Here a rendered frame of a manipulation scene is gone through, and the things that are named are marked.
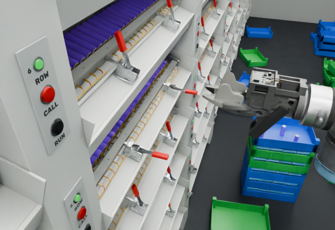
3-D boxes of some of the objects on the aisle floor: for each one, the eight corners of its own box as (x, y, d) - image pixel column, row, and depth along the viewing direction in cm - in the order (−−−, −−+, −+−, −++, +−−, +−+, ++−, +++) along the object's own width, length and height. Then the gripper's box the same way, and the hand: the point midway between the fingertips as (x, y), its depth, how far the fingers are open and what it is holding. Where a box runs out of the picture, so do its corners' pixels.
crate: (265, 213, 162) (268, 204, 157) (269, 248, 145) (273, 239, 141) (211, 205, 166) (212, 196, 161) (209, 238, 150) (211, 229, 145)
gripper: (307, 71, 64) (211, 56, 69) (309, 98, 55) (200, 78, 61) (297, 103, 69) (208, 87, 74) (297, 132, 60) (197, 111, 66)
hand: (209, 94), depth 69 cm, fingers open, 3 cm apart
